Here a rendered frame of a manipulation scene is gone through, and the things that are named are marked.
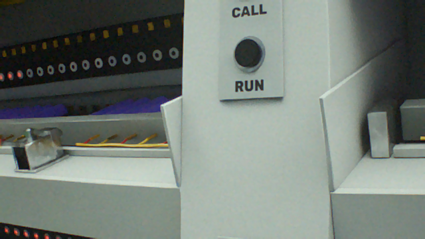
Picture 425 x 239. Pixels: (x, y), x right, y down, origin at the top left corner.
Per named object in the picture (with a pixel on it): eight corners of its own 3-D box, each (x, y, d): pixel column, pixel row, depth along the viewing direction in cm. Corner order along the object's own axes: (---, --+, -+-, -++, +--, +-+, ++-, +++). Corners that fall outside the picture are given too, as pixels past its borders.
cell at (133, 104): (155, 115, 55) (113, 135, 49) (141, 115, 56) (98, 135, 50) (152, 96, 54) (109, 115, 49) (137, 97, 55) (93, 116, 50)
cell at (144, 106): (172, 114, 54) (131, 135, 48) (157, 115, 55) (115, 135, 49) (169, 95, 53) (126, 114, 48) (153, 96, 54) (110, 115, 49)
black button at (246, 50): (258, 66, 31) (258, 36, 31) (233, 68, 32) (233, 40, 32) (267, 68, 32) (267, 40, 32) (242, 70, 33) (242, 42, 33)
